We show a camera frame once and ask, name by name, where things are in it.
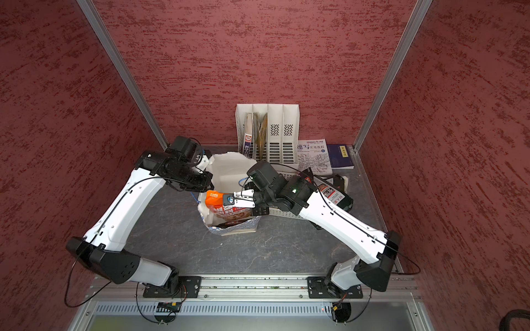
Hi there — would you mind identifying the brown folder in organizer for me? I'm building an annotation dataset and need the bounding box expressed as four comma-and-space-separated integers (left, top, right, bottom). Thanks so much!
253, 113, 268, 161

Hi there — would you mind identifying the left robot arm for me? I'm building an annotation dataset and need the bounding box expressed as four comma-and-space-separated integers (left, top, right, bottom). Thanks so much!
66, 150, 213, 297

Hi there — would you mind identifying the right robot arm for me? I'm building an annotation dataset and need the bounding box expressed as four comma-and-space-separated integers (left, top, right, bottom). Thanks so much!
250, 174, 402, 294

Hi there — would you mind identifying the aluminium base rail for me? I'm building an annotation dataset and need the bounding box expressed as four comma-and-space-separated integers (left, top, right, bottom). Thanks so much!
84, 274, 423, 303

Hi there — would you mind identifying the white file organizer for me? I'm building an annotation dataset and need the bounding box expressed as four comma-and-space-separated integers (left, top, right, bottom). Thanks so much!
235, 103, 300, 166

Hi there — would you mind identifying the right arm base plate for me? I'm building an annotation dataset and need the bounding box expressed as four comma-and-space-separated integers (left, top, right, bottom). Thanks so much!
306, 277, 364, 299

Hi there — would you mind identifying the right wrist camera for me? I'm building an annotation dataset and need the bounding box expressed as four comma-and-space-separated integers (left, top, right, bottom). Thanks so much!
222, 190, 255, 208

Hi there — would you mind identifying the white illustrated book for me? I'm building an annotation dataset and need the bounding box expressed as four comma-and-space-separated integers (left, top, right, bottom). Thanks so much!
298, 139, 333, 175

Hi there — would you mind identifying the white plastic basket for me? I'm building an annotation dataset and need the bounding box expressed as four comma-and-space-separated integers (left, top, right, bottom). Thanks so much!
268, 175, 315, 215

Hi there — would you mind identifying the book in organizer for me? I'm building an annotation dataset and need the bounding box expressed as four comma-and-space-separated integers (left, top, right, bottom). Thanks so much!
242, 113, 253, 158

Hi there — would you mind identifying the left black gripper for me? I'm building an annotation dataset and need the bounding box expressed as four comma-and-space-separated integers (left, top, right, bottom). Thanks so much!
170, 163, 215, 193

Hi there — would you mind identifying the dark blue book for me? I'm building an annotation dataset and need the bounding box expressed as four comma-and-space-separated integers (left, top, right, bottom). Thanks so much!
327, 144, 355, 170

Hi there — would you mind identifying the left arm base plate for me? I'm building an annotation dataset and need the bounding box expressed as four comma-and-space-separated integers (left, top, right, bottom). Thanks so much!
142, 276, 202, 299

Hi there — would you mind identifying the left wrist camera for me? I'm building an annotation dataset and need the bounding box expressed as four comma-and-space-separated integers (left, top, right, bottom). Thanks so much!
165, 136, 212, 172

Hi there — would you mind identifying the orange condiment packet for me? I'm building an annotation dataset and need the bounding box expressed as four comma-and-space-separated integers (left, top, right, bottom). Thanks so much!
205, 190, 251, 221

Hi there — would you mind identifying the white blue checkered paper bag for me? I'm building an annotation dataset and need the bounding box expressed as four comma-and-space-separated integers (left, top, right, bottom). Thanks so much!
197, 152, 260, 236

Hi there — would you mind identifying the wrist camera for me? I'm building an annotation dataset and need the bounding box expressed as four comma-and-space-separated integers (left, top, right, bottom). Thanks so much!
222, 190, 255, 208
165, 136, 212, 172

